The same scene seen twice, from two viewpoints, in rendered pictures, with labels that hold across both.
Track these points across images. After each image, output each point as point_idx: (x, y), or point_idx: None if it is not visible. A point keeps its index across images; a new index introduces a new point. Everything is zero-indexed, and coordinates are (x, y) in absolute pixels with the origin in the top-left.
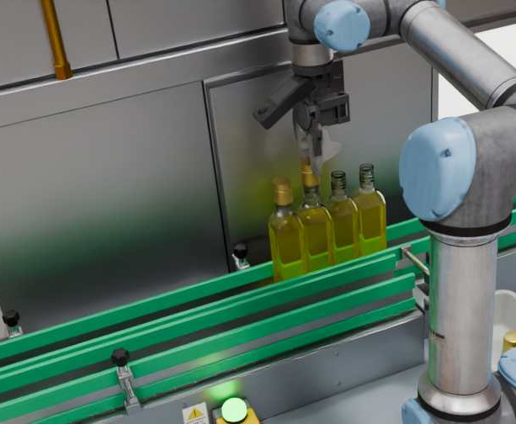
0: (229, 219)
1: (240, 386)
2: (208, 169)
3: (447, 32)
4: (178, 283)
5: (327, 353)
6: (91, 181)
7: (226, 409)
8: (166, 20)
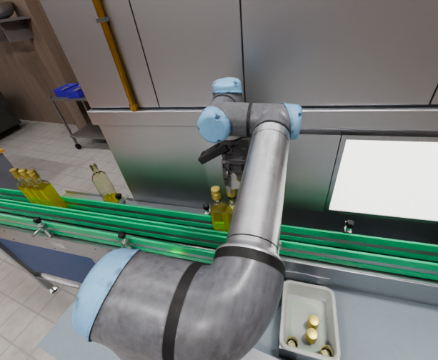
0: (210, 190)
1: None
2: (203, 166)
3: (255, 157)
4: (193, 204)
5: None
6: (153, 156)
7: None
8: (180, 92)
